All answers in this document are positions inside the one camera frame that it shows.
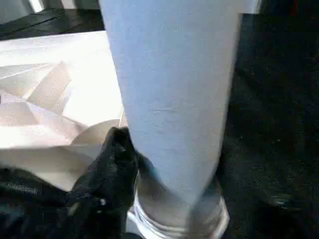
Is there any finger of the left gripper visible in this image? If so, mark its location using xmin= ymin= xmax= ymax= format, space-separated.
xmin=0 ymin=167 xmax=73 ymax=210

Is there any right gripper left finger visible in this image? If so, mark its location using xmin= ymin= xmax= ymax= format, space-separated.
xmin=56 ymin=126 xmax=141 ymax=239

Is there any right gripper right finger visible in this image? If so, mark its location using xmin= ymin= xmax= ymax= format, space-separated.
xmin=216 ymin=138 xmax=319 ymax=239

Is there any white plastic table leg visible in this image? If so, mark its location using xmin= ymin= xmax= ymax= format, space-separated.
xmin=99 ymin=0 xmax=241 ymax=232

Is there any white plastic table top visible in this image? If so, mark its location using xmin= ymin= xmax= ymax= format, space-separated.
xmin=0 ymin=31 xmax=230 ymax=239

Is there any black work mat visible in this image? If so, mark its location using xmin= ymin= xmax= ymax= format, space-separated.
xmin=0 ymin=7 xmax=319 ymax=239

